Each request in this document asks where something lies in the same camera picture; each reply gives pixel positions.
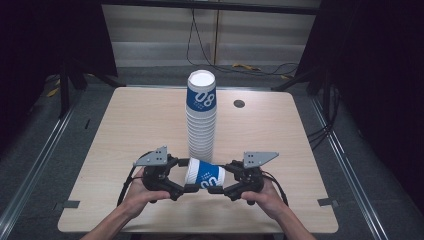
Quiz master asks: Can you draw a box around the black hanging wall cable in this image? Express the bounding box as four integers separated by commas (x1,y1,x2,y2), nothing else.
185,8,300,78

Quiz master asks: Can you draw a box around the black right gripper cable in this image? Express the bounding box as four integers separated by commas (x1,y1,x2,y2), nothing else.
260,169,290,207

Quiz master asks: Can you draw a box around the black floor cable bundle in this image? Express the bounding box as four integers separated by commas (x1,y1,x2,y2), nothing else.
306,87,339,152

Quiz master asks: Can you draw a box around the person's right hand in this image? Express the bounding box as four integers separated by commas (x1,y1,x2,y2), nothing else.
240,179,285,221

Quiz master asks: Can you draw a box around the person's left hand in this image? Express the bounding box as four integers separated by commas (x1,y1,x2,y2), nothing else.
123,167,172,218

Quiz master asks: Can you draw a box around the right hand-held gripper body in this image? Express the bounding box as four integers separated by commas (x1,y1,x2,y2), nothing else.
224,151,280,202

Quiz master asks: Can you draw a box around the black metal stand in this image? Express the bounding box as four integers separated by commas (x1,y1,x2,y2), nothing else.
57,58,126,120
270,66,334,116

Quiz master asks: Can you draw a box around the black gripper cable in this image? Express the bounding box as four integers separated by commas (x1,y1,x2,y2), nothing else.
116,150,155,207
260,169,290,207

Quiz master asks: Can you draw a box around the stack of white paper cups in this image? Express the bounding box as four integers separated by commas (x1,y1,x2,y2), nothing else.
185,69,218,163

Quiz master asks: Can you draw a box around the metal floor rail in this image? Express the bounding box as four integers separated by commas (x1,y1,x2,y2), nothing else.
0,105,77,232
310,96,391,240

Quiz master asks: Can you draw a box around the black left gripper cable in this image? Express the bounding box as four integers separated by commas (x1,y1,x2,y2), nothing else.
116,150,155,207

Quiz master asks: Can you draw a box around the blue and white paper cup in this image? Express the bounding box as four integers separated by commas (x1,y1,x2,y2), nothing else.
184,157,226,190

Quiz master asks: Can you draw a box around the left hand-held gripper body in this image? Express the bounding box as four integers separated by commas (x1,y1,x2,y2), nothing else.
133,145,183,202

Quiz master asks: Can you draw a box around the black curtain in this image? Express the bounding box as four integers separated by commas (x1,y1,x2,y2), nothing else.
295,0,424,214
0,0,118,148

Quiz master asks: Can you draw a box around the grey tape piece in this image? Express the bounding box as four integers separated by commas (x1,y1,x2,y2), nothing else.
61,199,81,210
316,197,338,208

